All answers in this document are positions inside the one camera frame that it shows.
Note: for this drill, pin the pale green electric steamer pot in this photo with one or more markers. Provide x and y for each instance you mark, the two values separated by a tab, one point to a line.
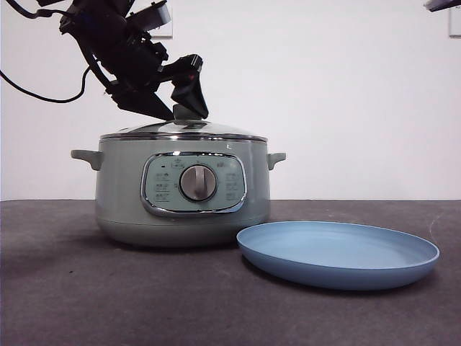
122	187

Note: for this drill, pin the blue round plate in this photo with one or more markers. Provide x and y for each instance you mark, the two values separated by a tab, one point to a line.
335	252

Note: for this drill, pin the glass lid with green knob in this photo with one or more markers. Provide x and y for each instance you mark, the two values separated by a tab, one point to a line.
209	128

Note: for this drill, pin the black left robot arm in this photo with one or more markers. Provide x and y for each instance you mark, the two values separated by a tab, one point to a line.
108	36

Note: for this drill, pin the pale grey right wrist camera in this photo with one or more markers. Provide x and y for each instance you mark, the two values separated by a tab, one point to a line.
443	4

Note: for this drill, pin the pale grey wrist camera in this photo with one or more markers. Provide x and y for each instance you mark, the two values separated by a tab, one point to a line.
443	4
153	16

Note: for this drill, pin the white wall plate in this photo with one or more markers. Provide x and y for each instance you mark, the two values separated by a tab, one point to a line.
455	25

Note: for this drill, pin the white wall socket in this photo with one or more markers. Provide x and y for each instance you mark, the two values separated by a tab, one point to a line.
166	35

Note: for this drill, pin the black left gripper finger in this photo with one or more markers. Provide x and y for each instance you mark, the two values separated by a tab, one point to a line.
147	102
191	93

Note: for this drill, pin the pale grey left wrist camera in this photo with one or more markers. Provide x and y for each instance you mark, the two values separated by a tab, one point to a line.
153	16

